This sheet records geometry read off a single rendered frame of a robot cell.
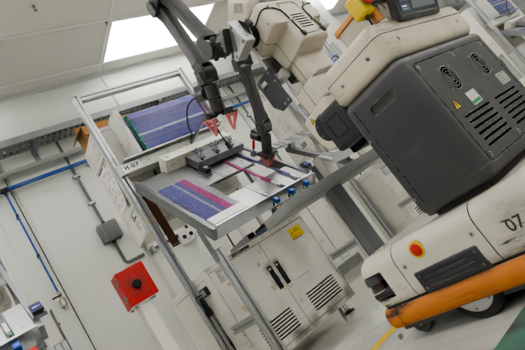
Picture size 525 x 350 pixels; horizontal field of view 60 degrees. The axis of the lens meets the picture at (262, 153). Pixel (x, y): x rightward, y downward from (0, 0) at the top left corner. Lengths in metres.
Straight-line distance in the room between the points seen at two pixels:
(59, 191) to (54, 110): 0.82
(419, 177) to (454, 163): 0.11
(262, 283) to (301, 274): 0.25
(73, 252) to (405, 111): 3.20
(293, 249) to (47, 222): 2.21
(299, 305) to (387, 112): 1.46
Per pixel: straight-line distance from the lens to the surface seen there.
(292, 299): 2.52
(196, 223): 2.20
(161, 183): 2.59
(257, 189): 2.39
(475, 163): 1.25
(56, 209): 4.15
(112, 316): 3.92
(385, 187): 3.25
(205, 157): 2.67
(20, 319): 1.96
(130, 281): 2.07
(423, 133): 1.28
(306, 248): 2.66
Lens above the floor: 0.41
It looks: 13 degrees up
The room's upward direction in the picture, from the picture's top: 35 degrees counter-clockwise
